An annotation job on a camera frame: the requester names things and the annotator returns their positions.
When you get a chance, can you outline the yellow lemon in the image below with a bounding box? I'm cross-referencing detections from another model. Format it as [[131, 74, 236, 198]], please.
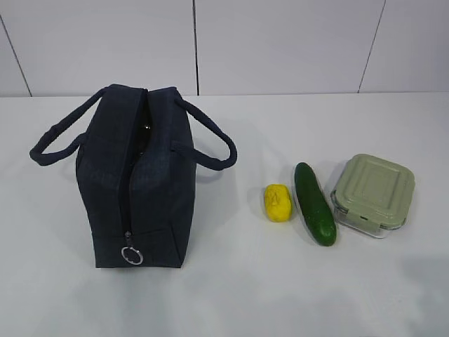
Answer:
[[264, 184, 293, 223]]

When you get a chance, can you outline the dark navy lunch bag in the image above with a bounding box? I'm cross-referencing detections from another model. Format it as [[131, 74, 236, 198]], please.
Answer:
[[29, 84, 237, 268]]

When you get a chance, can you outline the green cucumber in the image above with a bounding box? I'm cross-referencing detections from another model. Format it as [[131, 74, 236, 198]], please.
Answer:
[[294, 162, 337, 246]]

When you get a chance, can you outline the glass container green lid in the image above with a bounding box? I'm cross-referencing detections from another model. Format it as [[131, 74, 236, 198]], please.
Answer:
[[330, 154, 415, 239]]

